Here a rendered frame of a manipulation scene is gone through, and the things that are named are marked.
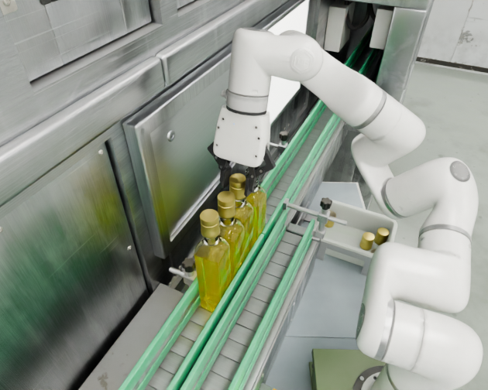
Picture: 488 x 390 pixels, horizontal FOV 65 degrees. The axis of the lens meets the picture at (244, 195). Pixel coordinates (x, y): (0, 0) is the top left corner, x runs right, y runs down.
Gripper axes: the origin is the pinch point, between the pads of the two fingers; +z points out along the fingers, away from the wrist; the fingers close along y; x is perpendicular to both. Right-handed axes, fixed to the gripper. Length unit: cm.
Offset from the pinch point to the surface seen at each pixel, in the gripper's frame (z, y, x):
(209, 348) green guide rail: 24.8, 6.8, -19.5
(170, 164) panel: -2.2, -12.3, -5.7
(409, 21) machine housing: -31, 17, 98
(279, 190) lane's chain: 18.3, -1.9, 36.7
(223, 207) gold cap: 2.4, 0.8, -7.1
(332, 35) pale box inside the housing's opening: -21, -13, 112
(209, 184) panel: 9.4, -12.5, 11.5
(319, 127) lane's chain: 8, -2, 76
